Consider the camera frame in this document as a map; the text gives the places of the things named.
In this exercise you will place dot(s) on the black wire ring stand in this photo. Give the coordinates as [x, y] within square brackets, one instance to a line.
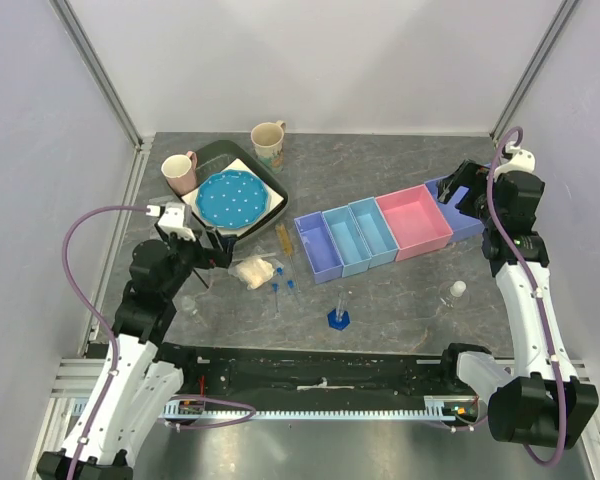
[200, 278]

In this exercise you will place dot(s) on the pink bin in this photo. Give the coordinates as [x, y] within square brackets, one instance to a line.
[416, 222]

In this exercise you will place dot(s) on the beige mug with pattern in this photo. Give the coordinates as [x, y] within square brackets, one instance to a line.
[268, 141]

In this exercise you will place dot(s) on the purple narrow bin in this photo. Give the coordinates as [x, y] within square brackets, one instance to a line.
[323, 257]

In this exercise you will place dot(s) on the graduated cylinder blue base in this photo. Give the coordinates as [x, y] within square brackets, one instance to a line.
[339, 318]

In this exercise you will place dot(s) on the clear glass flask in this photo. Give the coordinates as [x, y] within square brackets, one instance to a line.
[192, 310]

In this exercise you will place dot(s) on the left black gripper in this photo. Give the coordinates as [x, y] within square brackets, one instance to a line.
[217, 255]

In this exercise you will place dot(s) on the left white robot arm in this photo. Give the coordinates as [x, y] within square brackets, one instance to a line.
[137, 379]

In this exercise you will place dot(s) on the pink and cream mug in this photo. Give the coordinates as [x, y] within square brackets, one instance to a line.
[179, 170]

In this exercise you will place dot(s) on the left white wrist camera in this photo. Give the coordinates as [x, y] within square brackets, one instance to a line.
[174, 220]

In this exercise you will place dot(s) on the purple large bin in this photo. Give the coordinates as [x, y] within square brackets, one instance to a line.
[460, 225]

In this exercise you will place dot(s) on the light blue bin left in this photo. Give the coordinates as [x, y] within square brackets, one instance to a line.
[347, 237]

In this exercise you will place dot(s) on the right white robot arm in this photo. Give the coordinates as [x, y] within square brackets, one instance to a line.
[541, 402]

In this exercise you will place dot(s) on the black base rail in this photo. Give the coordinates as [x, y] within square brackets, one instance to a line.
[313, 380]

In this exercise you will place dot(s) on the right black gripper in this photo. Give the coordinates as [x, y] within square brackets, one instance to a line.
[468, 174]

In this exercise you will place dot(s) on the light blue bin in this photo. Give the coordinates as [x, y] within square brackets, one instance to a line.
[347, 237]
[375, 231]

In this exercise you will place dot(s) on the clear flask white stopper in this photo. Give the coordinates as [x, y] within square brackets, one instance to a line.
[454, 294]

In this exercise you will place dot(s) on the blue dotted plate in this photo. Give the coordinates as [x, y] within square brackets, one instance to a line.
[232, 199]

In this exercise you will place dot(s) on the blue cap pipette left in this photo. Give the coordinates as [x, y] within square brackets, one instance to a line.
[275, 289]

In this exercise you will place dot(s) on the light blue bin right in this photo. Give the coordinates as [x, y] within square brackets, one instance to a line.
[375, 231]

